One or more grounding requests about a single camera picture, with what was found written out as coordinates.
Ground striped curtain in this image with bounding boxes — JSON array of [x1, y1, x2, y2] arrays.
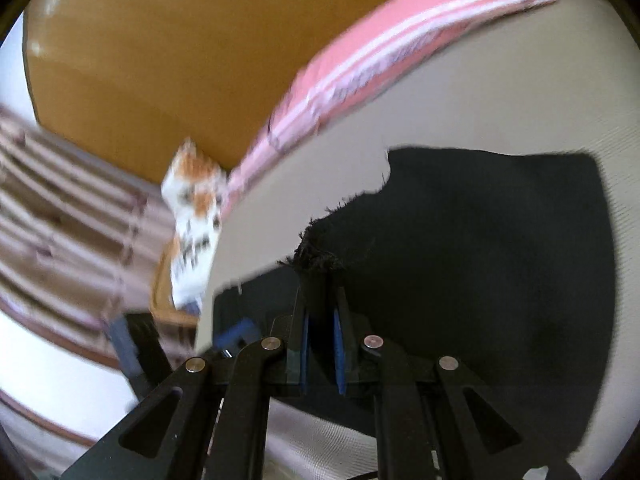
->
[[0, 102, 201, 453]]

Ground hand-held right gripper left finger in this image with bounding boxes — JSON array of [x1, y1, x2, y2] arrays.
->
[[60, 285, 312, 480]]

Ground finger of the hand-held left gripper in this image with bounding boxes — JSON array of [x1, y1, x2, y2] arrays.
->
[[212, 317, 260, 358], [107, 311, 173, 403]]

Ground black pants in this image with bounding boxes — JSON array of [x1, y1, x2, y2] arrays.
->
[[212, 146, 617, 466]]

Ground rattan chair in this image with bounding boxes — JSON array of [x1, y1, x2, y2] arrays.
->
[[149, 245, 203, 331]]

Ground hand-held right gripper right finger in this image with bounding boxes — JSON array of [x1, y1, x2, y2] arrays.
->
[[332, 286, 583, 480]]

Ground white waffle blanket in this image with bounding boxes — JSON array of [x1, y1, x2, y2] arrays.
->
[[260, 402, 383, 480]]

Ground wooden headboard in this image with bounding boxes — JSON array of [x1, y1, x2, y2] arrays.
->
[[22, 0, 451, 186]]

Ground floral pillow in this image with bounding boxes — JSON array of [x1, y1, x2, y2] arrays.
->
[[161, 137, 228, 311]]

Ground pink striped pillow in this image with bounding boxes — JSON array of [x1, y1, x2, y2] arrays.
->
[[220, 0, 561, 221]]

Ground beige bed sheet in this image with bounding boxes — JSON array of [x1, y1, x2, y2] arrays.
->
[[192, 0, 640, 471]]

